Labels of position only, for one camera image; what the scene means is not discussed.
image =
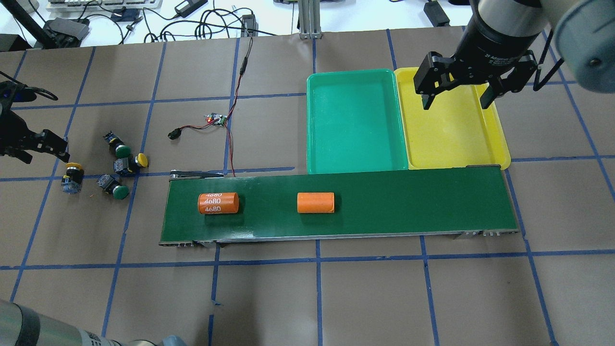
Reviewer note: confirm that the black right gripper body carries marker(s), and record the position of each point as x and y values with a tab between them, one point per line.
490	48

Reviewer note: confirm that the green conveyor belt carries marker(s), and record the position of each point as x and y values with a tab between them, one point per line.
462	200

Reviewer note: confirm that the black barrel plug connector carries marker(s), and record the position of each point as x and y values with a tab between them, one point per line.
175	134

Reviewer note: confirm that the yellow plastic tray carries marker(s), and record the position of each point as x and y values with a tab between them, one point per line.
454	132

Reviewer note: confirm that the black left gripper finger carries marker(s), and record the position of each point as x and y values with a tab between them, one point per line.
21	155
50	143

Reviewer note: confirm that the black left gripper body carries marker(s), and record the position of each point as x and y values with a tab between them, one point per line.
10	129

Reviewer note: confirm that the aluminium frame post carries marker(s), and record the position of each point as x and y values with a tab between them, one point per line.
309	19

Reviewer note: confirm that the black power adapter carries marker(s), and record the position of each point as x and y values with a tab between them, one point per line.
436	14

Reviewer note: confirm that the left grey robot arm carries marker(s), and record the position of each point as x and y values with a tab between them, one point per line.
21	326

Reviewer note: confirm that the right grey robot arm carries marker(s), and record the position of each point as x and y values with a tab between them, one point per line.
576	33

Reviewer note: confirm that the orange cylinder marked 4680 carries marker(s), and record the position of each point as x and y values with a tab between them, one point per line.
218	203

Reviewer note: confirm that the green push button switch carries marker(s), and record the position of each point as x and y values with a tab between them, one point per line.
113	187
116	146

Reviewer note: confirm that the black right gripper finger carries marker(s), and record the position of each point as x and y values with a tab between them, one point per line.
515	81
433	77

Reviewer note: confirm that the green plastic tray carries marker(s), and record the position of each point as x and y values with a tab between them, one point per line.
353	123

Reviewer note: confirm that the plain orange cylinder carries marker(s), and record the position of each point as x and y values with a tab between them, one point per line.
315	203

